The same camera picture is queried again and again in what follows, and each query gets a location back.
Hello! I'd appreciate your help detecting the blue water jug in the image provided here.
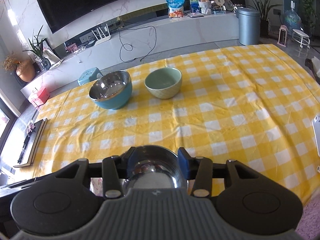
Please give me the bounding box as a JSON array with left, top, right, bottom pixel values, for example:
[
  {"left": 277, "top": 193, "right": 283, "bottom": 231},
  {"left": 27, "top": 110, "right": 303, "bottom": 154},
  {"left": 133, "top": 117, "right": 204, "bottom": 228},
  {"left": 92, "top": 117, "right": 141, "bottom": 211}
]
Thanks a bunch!
[{"left": 284, "top": 1, "right": 302, "bottom": 34}]

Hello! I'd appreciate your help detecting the clear glass sticker plate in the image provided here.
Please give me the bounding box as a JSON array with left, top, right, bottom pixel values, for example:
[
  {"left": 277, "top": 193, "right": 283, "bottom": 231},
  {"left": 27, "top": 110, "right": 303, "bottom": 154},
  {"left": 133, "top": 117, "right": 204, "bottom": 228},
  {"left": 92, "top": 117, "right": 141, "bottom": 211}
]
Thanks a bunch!
[{"left": 90, "top": 178, "right": 103, "bottom": 197}]

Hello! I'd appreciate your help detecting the white round stool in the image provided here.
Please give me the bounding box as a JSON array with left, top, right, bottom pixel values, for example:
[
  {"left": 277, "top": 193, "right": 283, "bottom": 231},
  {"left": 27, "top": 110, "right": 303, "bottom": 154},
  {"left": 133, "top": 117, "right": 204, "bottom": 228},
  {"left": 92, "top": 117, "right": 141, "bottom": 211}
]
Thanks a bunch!
[{"left": 292, "top": 29, "right": 310, "bottom": 49}]

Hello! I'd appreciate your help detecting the potted long leaf plant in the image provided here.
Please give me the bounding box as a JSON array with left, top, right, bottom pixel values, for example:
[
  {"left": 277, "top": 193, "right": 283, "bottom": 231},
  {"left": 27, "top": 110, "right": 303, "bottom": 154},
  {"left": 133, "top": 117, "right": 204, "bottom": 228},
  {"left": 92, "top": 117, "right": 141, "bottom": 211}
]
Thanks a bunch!
[{"left": 250, "top": 0, "right": 281, "bottom": 38}]

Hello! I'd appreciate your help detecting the golden round vase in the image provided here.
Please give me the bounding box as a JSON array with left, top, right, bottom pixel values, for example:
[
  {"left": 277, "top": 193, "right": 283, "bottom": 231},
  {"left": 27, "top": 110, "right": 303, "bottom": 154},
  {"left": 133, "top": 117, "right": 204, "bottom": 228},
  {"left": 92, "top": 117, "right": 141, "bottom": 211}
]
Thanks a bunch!
[{"left": 16, "top": 60, "right": 35, "bottom": 82}]

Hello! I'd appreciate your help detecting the green ceramic bowl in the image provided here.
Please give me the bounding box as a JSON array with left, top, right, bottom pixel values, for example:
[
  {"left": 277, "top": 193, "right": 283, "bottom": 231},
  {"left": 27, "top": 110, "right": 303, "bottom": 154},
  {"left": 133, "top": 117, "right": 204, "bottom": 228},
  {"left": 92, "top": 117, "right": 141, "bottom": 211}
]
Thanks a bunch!
[{"left": 144, "top": 67, "right": 182, "bottom": 99}]

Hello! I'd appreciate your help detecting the white wifi router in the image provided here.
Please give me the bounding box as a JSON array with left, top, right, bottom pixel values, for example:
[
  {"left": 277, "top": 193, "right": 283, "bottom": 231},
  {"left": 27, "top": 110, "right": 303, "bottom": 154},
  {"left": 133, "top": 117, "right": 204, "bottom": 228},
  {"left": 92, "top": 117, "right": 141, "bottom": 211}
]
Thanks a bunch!
[{"left": 91, "top": 25, "right": 111, "bottom": 46}]

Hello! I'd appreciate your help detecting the orange steel bowl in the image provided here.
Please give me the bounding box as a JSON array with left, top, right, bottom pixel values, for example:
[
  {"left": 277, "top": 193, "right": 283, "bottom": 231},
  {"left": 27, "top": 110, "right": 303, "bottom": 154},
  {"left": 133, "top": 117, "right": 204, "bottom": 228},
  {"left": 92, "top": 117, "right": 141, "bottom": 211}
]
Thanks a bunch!
[{"left": 120, "top": 145, "right": 188, "bottom": 194}]

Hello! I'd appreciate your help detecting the pink storage box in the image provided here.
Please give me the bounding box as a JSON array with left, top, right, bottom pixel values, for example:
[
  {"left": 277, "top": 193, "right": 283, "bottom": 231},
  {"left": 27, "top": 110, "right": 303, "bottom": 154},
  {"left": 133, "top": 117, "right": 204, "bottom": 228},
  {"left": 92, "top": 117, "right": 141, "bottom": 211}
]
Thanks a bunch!
[{"left": 28, "top": 86, "right": 50, "bottom": 107}]

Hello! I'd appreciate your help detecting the green plant in glass vase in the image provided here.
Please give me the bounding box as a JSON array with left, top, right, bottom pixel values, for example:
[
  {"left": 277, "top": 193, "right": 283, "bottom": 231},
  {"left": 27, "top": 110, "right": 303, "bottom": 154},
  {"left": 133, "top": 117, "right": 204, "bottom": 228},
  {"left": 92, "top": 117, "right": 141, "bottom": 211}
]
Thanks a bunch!
[{"left": 24, "top": 25, "right": 51, "bottom": 70}]

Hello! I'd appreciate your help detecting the black notebook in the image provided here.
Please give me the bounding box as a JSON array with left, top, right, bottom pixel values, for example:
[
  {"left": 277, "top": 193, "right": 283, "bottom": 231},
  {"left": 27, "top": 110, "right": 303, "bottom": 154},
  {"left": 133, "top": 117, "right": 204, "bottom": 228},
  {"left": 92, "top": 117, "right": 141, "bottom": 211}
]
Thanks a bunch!
[{"left": 14, "top": 118, "right": 48, "bottom": 168}]

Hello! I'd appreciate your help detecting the yellow checked tablecloth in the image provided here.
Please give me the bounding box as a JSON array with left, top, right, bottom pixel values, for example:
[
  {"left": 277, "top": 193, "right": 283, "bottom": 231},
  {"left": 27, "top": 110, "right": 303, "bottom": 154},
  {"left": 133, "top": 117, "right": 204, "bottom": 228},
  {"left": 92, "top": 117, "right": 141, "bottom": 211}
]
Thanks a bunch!
[{"left": 30, "top": 44, "right": 319, "bottom": 201}]

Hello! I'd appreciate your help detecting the light blue plastic stool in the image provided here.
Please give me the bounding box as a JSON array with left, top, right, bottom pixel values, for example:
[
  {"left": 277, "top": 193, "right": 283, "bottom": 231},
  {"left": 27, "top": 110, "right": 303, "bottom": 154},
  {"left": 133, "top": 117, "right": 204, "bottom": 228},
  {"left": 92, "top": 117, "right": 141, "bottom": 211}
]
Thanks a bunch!
[{"left": 78, "top": 67, "right": 103, "bottom": 86}]

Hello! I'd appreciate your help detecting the white marble tv cabinet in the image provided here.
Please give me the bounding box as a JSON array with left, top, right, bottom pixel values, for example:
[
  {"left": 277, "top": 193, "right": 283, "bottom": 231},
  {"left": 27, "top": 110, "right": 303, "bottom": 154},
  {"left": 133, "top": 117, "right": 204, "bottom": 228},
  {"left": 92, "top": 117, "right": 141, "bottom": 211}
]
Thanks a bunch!
[{"left": 21, "top": 12, "right": 239, "bottom": 98}]

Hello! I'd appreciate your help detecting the blue steel bowl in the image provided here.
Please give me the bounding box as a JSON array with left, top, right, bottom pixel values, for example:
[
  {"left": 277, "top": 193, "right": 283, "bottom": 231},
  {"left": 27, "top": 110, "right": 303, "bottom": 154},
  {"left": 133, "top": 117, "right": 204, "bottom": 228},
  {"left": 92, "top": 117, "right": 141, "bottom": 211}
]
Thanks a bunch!
[{"left": 89, "top": 70, "right": 133, "bottom": 110}]

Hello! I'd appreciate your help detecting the pink tag key chain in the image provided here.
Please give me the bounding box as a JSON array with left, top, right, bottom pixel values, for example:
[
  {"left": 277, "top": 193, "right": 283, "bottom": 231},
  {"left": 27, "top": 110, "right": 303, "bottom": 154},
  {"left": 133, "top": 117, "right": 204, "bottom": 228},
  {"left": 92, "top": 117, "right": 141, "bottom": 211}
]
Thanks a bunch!
[{"left": 24, "top": 120, "right": 36, "bottom": 136}]

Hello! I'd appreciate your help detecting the black pen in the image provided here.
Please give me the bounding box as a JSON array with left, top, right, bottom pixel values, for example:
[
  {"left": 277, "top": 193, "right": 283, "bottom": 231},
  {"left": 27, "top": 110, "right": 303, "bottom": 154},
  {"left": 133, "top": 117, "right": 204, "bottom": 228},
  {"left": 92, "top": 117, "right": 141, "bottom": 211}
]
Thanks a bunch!
[{"left": 17, "top": 134, "right": 30, "bottom": 164}]

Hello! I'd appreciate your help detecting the hanging green vine plant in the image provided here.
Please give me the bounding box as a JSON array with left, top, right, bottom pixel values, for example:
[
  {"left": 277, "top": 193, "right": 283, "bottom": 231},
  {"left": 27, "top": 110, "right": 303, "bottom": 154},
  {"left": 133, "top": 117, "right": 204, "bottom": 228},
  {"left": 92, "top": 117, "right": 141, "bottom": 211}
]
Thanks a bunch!
[{"left": 302, "top": 0, "right": 317, "bottom": 32}]

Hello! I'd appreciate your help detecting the grey metal trash bin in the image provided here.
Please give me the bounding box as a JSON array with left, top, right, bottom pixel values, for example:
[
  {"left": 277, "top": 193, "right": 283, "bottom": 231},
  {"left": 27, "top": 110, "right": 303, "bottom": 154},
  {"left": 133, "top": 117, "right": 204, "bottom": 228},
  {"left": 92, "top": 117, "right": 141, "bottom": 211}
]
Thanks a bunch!
[{"left": 236, "top": 7, "right": 260, "bottom": 46}]

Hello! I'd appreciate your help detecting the blue snack bag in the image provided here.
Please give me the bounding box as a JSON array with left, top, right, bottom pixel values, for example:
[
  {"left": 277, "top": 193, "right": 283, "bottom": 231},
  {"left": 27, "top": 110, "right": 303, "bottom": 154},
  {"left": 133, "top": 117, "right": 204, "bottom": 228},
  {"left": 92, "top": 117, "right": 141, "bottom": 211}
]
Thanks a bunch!
[{"left": 166, "top": 0, "right": 184, "bottom": 18}]

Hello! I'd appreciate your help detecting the pink small heater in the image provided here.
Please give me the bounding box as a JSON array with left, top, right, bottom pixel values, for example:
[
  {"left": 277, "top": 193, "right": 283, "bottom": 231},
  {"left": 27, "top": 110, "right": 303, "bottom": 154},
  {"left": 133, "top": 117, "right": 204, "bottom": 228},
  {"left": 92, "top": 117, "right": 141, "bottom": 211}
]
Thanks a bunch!
[{"left": 277, "top": 25, "right": 288, "bottom": 47}]

